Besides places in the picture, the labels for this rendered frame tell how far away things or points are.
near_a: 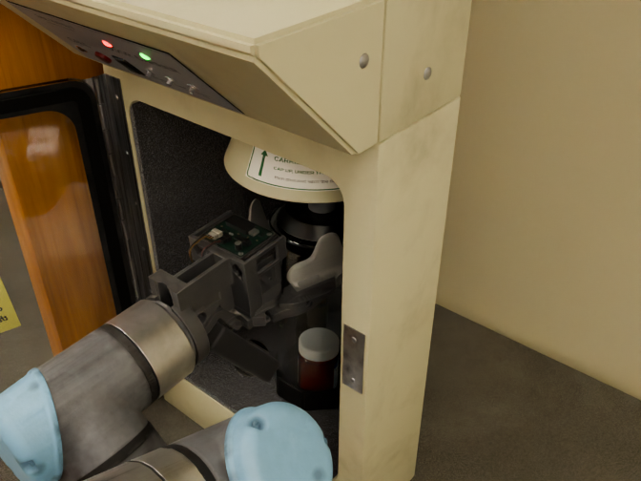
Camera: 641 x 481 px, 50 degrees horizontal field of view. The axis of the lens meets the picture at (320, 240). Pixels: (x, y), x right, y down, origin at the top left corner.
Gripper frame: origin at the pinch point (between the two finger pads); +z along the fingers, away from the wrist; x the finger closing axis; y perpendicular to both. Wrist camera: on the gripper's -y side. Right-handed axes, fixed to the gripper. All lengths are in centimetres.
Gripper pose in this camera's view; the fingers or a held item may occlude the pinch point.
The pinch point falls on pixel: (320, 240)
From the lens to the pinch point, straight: 71.3
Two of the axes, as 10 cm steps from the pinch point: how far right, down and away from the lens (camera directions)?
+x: -7.7, -3.5, 5.3
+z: 6.4, -4.8, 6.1
